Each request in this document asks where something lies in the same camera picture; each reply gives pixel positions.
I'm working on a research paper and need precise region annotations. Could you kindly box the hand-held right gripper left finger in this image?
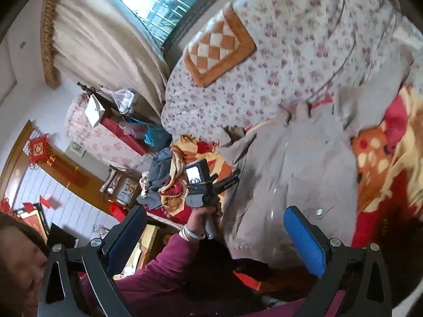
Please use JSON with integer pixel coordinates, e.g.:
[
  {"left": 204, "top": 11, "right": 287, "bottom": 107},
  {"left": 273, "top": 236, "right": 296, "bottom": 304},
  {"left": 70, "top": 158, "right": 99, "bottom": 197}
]
[{"left": 37, "top": 206, "right": 148, "bottom": 317}]

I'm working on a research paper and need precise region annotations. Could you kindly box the red and yellow blanket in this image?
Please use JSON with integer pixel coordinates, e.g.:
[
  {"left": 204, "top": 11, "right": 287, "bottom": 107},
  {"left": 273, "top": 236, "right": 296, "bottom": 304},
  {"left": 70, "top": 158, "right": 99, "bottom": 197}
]
[{"left": 159, "top": 84, "right": 423, "bottom": 250}]

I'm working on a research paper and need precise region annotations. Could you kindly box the person's left hand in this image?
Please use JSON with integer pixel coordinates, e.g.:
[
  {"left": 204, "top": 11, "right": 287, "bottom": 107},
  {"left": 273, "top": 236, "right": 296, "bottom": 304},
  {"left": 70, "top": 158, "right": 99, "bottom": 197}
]
[{"left": 189, "top": 206, "right": 219, "bottom": 236}]

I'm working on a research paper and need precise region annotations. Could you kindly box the person's head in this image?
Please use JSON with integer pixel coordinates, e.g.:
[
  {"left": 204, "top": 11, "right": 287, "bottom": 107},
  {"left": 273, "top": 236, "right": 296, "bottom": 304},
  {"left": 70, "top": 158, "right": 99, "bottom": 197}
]
[{"left": 0, "top": 212, "right": 51, "bottom": 317}]

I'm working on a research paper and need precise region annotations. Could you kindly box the teal cloth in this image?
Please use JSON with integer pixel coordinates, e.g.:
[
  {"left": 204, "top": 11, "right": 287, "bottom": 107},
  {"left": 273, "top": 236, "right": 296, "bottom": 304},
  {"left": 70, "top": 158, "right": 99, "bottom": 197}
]
[{"left": 143, "top": 124, "right": 171, "bottom": 146}]

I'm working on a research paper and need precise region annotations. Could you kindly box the pile of grey clothes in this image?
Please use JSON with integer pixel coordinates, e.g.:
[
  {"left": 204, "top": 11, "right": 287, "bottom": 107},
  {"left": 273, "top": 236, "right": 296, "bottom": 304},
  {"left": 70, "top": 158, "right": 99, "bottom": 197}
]
[{"left": 137, "top": 147, "right": 176, "bottom": 211}]

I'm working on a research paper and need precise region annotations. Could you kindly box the window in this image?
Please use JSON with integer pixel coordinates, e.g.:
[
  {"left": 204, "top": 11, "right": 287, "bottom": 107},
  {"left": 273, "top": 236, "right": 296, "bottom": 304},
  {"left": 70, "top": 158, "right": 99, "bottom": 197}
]
[{"left": 99, "top": 0, "right": 239, "bottom": 51}]

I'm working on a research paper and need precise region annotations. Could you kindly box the red knot wall ornament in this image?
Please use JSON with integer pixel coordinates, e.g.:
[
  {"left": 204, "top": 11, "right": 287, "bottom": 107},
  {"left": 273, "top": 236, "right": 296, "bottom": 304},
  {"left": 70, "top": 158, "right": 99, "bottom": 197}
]
[{"left": 26, "top": 133, "right": 56, "bottom": 173}]

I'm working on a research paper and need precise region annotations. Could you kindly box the floral cloth cover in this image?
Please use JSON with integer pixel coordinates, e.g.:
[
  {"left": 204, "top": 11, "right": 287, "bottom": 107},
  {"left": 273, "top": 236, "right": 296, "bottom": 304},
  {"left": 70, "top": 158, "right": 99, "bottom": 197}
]
[{"left": 64, "top": 92, "right": 150, "bottom": 170}]

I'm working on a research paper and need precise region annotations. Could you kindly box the beige curtain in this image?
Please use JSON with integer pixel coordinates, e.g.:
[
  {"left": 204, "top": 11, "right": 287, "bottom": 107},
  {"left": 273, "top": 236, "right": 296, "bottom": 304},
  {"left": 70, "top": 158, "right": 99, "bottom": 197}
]
[{"left": 40, "top": 0, "right": 172, "bottom": 117}]

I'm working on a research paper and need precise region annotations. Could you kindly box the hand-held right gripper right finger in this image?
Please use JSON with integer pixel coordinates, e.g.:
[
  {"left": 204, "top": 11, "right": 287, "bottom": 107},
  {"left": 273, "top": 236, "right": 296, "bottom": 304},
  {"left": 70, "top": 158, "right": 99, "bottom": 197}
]
[{"left": 283, "top": 206, "right": 395, "bottom": 317}]

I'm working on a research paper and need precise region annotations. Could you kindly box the orange checkered cushion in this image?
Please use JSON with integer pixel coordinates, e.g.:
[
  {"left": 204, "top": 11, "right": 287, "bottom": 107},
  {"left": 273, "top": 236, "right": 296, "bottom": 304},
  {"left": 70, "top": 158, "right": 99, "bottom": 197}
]
[{"left": 183, "top": 3, "right": 258, "bottom": 88}]

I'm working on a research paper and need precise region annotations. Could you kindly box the clear plastic bag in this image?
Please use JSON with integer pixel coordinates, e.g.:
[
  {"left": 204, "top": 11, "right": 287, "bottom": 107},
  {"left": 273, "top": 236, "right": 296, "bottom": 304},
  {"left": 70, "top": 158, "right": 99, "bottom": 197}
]
[{"left": 112, "top": 88, "right": 138, "bottom": 115}]

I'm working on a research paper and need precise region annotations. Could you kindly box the floral quilt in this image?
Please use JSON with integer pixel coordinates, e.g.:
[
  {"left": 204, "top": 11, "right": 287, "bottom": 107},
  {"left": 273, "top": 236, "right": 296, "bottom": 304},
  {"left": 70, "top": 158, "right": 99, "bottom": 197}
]
[{"left": 161, "top": 0, "right": 423, "bottom": 139}]

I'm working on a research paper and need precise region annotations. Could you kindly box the beige coat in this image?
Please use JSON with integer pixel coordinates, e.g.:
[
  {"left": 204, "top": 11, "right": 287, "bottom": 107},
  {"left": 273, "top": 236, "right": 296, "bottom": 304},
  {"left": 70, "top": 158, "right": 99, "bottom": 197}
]
[{"left": 216, "top": 59, "right": 417, "bottom": 263}]

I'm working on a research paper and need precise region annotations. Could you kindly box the white paper bag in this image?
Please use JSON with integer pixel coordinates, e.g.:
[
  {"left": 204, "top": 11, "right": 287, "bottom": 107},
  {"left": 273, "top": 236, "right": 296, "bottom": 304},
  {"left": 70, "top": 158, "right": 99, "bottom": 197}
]
[{"left": 84, "top": 94, "right": 107, "bottom": 129}]

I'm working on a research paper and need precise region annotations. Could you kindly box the person's left forearm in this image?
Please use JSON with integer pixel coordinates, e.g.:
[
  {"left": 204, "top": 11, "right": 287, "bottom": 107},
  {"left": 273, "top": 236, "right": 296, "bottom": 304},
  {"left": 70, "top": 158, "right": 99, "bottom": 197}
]
[{"left": 114, "top": 229, "right": 212, "bottom": 293}]

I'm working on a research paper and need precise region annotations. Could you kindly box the wooden door frame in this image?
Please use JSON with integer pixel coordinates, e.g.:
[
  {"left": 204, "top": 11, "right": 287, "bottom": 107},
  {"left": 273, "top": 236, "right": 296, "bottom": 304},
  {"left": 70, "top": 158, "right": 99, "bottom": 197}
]
[{"left": 0, "top": 120, "right": 111, "bottom": 207}]

